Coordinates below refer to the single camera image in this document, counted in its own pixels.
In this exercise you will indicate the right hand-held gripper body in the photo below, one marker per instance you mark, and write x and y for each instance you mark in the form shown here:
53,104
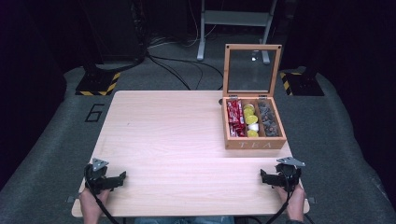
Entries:
288,175

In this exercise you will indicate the yellow capsule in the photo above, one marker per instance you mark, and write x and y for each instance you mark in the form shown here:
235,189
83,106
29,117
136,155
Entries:
252,133
248,112
249,107
251,119

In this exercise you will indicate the black yellow striped stand base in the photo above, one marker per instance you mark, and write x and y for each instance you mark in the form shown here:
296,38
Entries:
300,84
99,83

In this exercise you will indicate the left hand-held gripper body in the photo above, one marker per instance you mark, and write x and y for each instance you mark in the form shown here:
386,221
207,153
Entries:
97,178

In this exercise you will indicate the person's left hand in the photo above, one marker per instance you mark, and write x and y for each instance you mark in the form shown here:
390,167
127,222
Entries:
92,203

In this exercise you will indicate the stack of red packets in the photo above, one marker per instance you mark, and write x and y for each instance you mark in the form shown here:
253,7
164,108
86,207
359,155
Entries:
235,118

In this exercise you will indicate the black cabinet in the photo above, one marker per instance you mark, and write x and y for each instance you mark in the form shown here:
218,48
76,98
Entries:
112,28

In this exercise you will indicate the white capsule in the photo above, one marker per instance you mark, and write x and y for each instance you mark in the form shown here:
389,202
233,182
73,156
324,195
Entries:
253,127

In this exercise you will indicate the person's blue jeans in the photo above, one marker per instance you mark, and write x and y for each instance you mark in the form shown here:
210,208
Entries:
183,220

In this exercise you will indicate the dark grey tea packets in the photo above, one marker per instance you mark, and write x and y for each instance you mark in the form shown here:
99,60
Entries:
268,118

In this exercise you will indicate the person's right hand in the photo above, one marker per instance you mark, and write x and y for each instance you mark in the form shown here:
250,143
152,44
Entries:
295,202

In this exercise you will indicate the grey metal stand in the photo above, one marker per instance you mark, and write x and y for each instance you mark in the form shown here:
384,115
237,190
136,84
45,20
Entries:
233,18

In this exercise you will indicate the wooden box with glass lid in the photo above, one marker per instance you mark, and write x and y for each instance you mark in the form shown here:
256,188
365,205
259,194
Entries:
253,124

